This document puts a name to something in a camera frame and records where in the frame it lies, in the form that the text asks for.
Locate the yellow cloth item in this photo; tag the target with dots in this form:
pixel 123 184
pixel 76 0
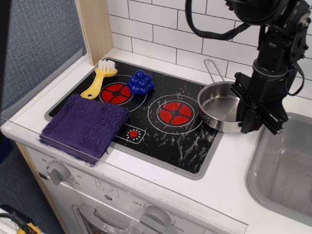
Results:
pixel 29 228

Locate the grey oven door handle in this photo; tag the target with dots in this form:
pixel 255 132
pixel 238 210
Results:
pixel 95 225

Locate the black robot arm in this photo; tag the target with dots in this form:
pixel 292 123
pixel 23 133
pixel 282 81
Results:
pixel 282 43

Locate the black toy stovetop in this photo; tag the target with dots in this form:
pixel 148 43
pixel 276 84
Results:
pixel 164 126

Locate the grey oven knob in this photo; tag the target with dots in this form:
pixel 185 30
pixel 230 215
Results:
pixel 155 219

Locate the blue toy grape bunch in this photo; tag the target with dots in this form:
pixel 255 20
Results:
pixel 141 83

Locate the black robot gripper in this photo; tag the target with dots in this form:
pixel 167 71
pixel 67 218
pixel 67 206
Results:
pixel 260 102

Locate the wooden side post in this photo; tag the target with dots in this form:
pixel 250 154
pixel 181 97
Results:
pixel 96 28

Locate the grey timer knob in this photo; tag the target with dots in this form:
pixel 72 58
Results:
pixel 57 172

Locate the stainless steel pan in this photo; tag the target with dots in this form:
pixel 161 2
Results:
pixel 218 107

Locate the yellow dish brush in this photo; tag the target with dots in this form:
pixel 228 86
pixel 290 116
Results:
pixel 105 69

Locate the grey sink basin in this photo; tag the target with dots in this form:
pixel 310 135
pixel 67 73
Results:
pixel 280 174

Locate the purple-blue folded cloth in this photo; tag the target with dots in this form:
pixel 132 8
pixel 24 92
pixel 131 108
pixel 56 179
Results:
pixel 84 128

